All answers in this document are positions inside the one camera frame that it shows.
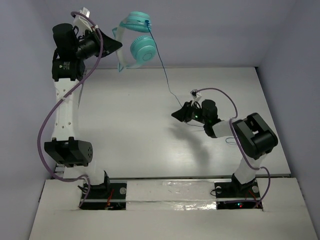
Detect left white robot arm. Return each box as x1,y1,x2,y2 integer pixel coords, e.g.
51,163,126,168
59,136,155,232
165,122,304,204
44,23,122,168

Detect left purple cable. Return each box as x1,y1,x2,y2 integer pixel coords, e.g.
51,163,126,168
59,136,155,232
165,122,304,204
37,11,104,210

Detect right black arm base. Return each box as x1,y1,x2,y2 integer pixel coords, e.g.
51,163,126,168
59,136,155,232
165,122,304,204
210,180,263,210

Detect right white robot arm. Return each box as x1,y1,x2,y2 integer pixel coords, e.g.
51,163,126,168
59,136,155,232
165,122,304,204
171,99,278,197

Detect purple cable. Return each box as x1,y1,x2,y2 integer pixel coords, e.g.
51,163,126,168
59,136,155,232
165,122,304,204
197,87,271,210
37,11,104,210

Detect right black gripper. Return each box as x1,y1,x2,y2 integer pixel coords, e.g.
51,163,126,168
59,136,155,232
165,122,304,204
171,100,208,125

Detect aluminium rail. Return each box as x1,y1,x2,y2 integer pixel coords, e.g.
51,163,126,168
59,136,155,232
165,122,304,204
50,164,66,182

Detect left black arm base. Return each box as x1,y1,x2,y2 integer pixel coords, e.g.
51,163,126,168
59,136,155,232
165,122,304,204
80,182,127,211

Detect thin blue headphone cable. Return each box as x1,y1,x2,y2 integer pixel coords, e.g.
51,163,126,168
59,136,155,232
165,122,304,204
143,19,238,146

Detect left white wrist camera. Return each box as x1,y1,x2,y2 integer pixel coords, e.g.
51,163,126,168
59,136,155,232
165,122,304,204
73,7,92,34

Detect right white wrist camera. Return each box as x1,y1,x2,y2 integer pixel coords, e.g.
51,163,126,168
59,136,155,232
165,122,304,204
190,89,202,105

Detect teal cat-ear headphones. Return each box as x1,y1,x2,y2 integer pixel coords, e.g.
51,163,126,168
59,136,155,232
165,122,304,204
112,11,157,73

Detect white foam strip with tape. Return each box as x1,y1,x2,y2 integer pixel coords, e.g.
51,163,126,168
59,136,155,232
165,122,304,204
125,180,217,211

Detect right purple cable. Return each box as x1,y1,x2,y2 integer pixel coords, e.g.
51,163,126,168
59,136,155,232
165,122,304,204
197,87,271,210

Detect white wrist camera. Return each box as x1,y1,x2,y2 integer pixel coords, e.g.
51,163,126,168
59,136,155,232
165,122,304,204
73,7,92,34
190,89,202,105

